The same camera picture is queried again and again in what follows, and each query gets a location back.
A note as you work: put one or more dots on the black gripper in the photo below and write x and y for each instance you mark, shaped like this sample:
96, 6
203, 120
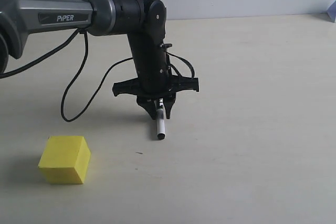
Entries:
177, 84

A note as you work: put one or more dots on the black and white marker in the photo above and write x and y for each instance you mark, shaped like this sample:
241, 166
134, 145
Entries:
160, 124

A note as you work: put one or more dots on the yellow foam cube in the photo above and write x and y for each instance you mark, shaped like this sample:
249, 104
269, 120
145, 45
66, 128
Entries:
65, 160

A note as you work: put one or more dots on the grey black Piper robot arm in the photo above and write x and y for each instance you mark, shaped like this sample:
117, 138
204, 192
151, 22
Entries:
143, 21

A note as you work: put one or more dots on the folded white paper card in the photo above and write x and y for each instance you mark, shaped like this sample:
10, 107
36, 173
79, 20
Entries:
331, 11

